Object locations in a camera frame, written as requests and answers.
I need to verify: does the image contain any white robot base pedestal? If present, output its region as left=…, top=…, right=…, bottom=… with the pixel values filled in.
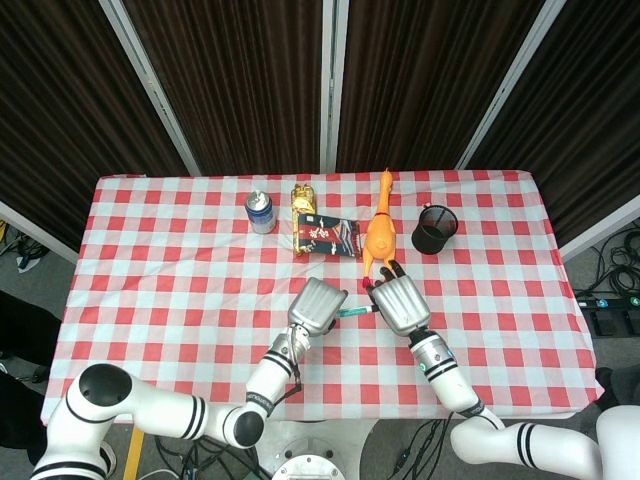
left=249, top=418, right=380, bottom=480

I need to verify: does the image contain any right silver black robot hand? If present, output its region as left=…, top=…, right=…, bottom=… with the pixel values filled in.
left=362, top=259, right=433, bottom=337

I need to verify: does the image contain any dark brown curtain panel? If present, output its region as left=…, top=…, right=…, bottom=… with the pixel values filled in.
left=0, top=0, right=189, bottom=251
left=335, top=0, right=546, bottom=174
left=122, top=0, right=326, bottom=176
left=469, top=0, right=640, bottom=246

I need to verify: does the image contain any grey partition base rail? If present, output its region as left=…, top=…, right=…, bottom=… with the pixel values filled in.
left=0, top=199, right=80, bottom=265
left=559, top=192, right=640, bottom=262

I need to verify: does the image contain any dark blue snack bag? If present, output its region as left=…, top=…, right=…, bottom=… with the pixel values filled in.
left=295, top=213, right=364, bottom=260

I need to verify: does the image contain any black floor cable bundle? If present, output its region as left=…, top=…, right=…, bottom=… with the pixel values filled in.
left=389, top=418, right=451, bottom=476
left=574, top=219, right=640, bottom=297
left=154, top=434, right=271, bottom=480

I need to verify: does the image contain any red white checkered tablecloth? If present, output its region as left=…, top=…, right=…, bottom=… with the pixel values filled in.
left=40, top=169, right=604, bottom=427

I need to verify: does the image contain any orange rubber chicken toy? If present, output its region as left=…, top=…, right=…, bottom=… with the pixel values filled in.
left=358, top=168, right=400, bottom=291

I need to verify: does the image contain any black power strip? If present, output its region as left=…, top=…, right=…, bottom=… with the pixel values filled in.
left=574, top=293, right=640, bottom=312

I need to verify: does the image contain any blue white soda can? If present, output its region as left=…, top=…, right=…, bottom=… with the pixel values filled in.
left=244, top=189, right=278, bottom=235

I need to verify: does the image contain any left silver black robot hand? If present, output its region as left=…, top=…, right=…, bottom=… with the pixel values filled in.
left=287, top=277, right=350, bottom=337

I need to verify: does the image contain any person in black clothes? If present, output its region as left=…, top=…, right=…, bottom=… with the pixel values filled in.
left=0, top=289, right=67, bottom=451

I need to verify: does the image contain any grey partition post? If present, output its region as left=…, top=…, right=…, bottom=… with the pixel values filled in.
left=319, top=0, right=350, bottom=175
left=455, top=0, right=569, bottom=171
left=98, top=0, right=202, bottom=177

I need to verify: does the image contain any black mesh pen holder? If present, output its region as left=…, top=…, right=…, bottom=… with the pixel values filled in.
left=411, top=203, right=460, bottom=256

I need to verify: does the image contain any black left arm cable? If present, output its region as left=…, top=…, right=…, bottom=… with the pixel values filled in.
left=271, top=344, right=304, bottom=406

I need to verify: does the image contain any yellow floor tape strip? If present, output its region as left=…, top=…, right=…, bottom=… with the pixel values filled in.
left=122, top=429, right=147, bottom=480

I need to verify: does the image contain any gold foil snack packet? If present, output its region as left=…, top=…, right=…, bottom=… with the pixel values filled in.
left=291, top=183, right=320, bottom=259

